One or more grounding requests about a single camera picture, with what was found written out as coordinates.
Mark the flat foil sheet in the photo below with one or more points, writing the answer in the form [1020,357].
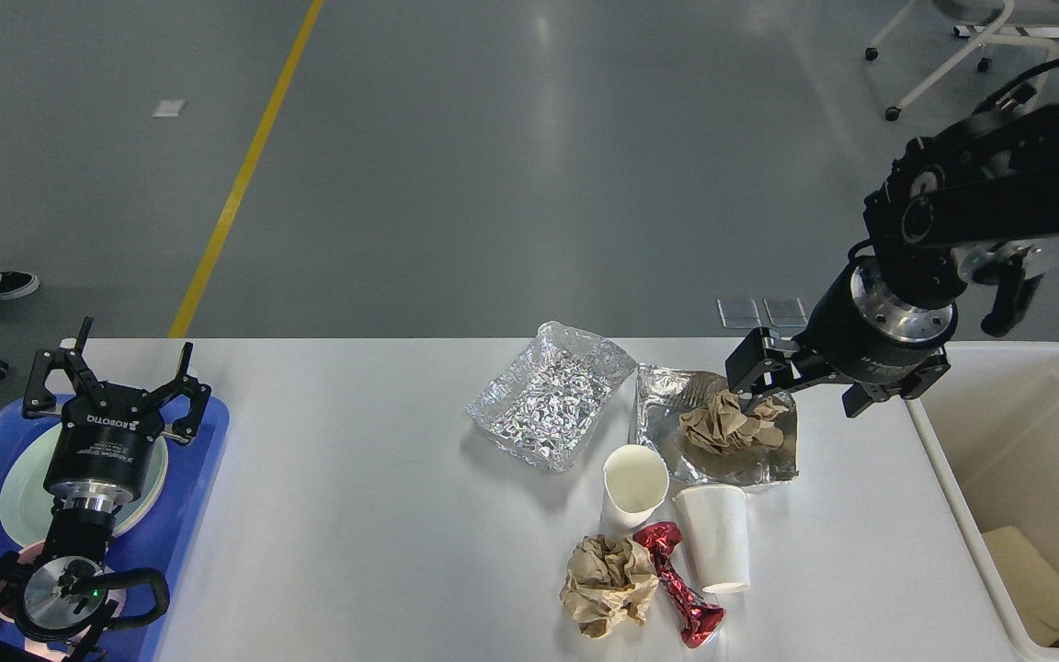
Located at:
[663,394]

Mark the red foil wrapper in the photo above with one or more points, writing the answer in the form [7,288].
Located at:
[700,619]

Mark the brown paper bag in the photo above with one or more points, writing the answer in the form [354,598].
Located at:
[1031,582]

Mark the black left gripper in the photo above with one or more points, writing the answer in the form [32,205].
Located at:
[105,450]

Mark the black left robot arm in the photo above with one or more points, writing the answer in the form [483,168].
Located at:
[84,524]

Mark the brown paper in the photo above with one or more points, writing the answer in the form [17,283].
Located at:
[722,428]

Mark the crumpled brown paper ball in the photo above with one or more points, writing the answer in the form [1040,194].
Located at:
[608,581]

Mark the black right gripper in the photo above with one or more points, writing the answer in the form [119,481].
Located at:
[859,329]

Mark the pink ribbed mug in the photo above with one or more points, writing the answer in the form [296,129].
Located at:
[28,552]

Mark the crumpled foil tray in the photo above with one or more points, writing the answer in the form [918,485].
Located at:
[544,406]

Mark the beige plastic bin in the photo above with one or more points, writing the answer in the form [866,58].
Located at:
[990,427]

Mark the mint green plate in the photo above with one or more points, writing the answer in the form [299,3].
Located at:
[25,507]

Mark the white paper cup inverted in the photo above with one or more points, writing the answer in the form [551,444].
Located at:
[715,525]

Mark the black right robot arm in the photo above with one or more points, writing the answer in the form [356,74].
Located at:
[976,203]

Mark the white paper cup upright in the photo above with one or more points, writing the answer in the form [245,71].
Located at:
[635,482]

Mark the blue plastic tray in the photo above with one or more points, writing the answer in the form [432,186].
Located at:
[160,540]

